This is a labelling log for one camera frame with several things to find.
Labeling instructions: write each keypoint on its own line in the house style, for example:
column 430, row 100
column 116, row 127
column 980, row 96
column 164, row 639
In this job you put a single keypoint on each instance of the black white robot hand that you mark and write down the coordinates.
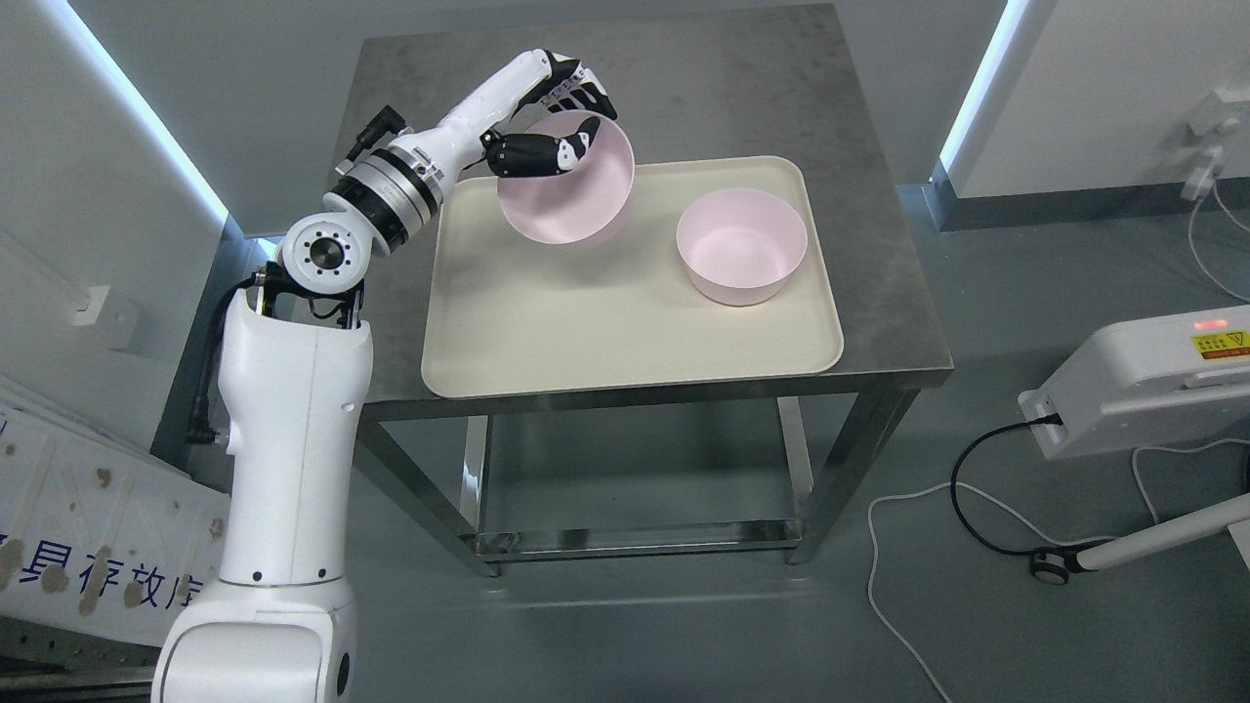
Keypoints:
column 547, row 107

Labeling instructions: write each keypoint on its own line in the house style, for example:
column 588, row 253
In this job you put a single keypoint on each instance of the pink bowl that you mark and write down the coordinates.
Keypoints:
column 586, row 207
column 740, row 245

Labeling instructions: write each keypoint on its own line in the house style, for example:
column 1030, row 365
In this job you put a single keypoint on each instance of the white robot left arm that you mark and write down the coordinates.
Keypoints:
column 278, row 622

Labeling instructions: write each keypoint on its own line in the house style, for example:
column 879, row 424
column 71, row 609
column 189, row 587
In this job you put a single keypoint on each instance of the stainless steel table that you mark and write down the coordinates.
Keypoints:
column 766, row 81

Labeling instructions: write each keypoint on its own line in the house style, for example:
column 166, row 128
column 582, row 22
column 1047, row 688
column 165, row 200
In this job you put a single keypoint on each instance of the cream plastic tray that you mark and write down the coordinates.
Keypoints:
column 508, row 316

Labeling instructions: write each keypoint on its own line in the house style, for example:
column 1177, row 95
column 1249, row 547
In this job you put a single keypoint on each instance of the white printed panel board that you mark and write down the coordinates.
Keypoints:
column 99, row 538

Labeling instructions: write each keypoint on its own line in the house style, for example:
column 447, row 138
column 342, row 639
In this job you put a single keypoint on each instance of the white machine with warning label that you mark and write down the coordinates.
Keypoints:
column 1159, row 380

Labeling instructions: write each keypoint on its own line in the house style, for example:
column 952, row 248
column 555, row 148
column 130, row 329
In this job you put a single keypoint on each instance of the white stand leg with caster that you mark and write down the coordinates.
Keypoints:
column 1055, row 566

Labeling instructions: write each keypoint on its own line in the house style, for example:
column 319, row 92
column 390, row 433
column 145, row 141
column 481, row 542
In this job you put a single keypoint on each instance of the white wall socket box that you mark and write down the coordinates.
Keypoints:
column 110, row 318

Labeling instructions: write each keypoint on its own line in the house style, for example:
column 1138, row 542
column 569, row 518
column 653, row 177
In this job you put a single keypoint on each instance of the white wall plug adapter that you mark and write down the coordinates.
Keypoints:
column 1220, row 116

